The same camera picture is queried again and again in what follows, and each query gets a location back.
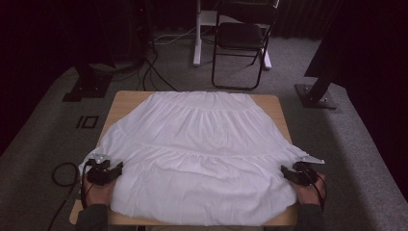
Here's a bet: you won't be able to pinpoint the black metal stand base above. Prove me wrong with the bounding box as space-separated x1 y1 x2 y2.
62 62 114 103

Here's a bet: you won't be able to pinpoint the dark equipment rack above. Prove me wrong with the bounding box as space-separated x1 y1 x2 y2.
95 0 156 66

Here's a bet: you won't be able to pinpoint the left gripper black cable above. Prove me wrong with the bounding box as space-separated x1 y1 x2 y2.
80 159 97 210

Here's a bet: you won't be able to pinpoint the black cable loop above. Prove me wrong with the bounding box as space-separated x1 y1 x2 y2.
47 162 84 231

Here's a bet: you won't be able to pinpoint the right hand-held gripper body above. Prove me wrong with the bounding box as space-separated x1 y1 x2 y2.
292 154 325 188

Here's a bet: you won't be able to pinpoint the person's right hand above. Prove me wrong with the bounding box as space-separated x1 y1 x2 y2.
290 172 327 206

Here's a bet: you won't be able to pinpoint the white skirt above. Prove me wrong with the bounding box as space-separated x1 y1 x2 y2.
78 90 321 227

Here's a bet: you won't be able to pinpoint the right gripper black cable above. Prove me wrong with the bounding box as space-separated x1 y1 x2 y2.
301 164 329 213

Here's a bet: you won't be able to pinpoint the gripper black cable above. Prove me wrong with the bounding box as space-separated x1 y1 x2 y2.
80 159 97 210
301 164 329 213

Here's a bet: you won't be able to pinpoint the black folding chair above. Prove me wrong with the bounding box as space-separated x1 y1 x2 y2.
211 0 279 91

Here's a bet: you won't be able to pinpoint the person's left hand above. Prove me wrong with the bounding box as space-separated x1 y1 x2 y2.
82 174 115 207

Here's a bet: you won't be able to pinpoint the black floor cables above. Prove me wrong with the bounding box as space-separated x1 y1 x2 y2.
136 47 179 93

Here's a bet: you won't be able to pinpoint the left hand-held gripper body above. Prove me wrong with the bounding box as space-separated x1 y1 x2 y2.
84 153 113 187

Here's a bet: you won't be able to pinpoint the black slanted stand with base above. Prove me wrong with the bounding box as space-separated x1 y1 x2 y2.
293 32 339 111

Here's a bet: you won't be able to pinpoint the white floor cable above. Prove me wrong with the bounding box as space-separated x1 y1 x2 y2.
153 26 197 46

